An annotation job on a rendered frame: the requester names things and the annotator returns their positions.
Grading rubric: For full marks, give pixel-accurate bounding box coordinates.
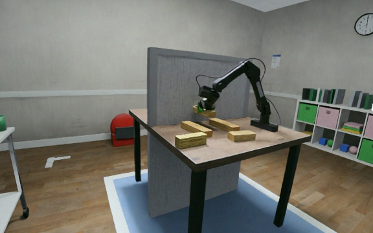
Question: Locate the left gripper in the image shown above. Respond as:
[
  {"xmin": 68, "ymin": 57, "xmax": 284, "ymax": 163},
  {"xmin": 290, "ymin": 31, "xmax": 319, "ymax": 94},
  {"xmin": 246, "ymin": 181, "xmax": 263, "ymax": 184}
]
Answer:
[{"xmin": 198, "ymin": 98, "xmax": 216, "ymax": 113}]

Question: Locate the grey panel wall with slot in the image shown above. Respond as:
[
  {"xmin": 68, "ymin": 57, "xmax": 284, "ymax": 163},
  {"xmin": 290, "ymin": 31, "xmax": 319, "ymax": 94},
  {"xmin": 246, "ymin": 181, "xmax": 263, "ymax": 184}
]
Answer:
[{"xmin": 147, "ymin": 47, "xmax": 253, "ymax": 219}]

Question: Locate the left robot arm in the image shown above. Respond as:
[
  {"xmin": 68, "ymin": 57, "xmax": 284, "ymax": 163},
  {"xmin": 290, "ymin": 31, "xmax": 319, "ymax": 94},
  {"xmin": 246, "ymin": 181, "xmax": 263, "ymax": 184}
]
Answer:
[{"xmin": 198, "ymin": 61, "xmax": 278, "ymax": 128}]

